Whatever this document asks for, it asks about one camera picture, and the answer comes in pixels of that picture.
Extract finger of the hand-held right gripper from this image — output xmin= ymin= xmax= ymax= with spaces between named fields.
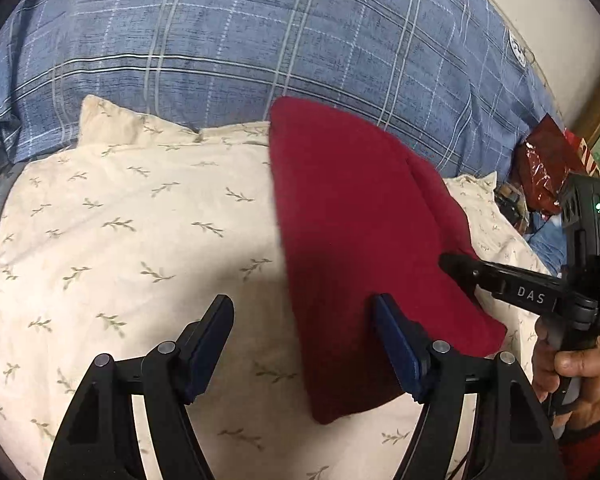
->
xmin=439 ymin=252 xmax=565 ymax=317

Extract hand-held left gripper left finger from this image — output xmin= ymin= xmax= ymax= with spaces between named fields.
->
xmin=44 ymin=295 xmax=235 ymax=480

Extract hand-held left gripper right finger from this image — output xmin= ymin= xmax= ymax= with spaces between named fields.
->
xmin=371 ymin=294 xmax=566 ymax=480

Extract dark red sweater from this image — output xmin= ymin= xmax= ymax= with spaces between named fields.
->
xmin=269 ymin=96 xmax=508 ymax=426

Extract person's right forearm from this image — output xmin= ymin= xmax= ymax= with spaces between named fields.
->
xmin=557 ymin=417 xmax=600 ymax=480

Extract person's right hand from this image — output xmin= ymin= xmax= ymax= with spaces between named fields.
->
xmin=531 ymin=317 xmax=600 ymax=436

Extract light blue cloth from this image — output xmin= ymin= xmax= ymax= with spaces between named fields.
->
xmin=527 ymin=220 xmax=571 ymax=273

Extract red plastic bag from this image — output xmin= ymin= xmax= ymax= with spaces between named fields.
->
xmin=515 ymin=114 xmax=588 ymax=218

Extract cream leaf-print pillow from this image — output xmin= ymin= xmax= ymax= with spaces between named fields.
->
xmin=0 ymin=95 xmax=556 ymax=480

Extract blue plaid quilt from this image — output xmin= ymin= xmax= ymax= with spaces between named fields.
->
xmin=0 ymin=0 xmax=563 ymax=181

